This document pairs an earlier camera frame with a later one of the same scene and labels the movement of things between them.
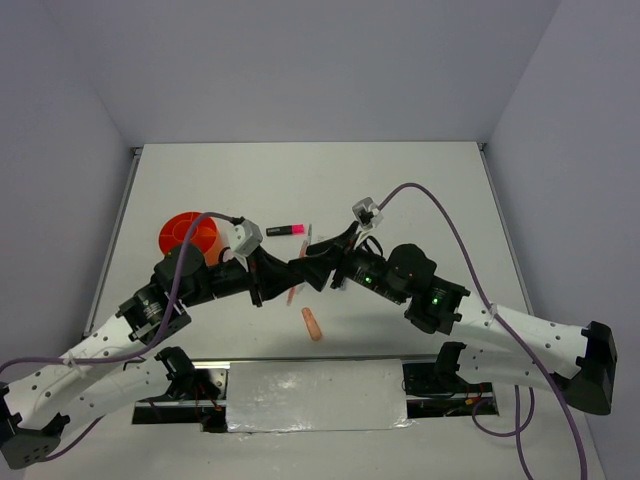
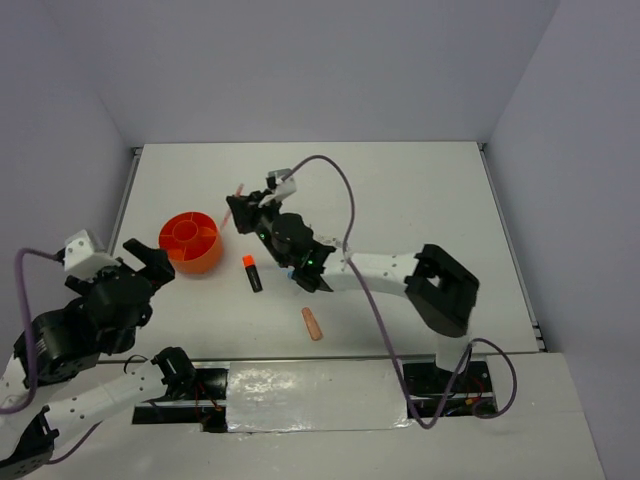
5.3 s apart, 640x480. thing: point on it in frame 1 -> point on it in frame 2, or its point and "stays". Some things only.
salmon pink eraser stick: x=311 y=324 stays
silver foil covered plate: x=324 y=395 stays
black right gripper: x=325 y=254 -> x=245 y=209
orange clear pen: x=293 y=290 -> x=239 y=192
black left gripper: x=268 y=274 -> x=158 y=260
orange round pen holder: x=206 y=237 stays
